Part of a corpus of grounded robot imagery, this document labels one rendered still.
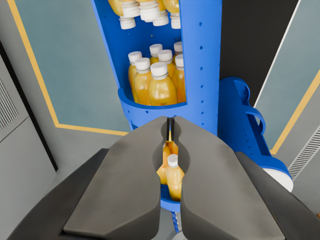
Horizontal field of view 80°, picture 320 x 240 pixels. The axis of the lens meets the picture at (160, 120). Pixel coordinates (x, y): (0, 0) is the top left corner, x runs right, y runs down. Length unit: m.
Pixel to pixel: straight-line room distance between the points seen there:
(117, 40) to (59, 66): 1.54
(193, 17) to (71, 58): 1.68
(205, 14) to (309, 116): 1.95
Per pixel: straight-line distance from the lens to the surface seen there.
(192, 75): 0.42
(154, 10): 0.42
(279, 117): 2.15
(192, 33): 0.39
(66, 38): 1.93
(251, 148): 1.00
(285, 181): 1.02
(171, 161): 0.64
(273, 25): 1.57
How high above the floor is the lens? 1.59
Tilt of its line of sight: 51 degrees down
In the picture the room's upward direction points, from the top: 168 degrees counter-clockwise
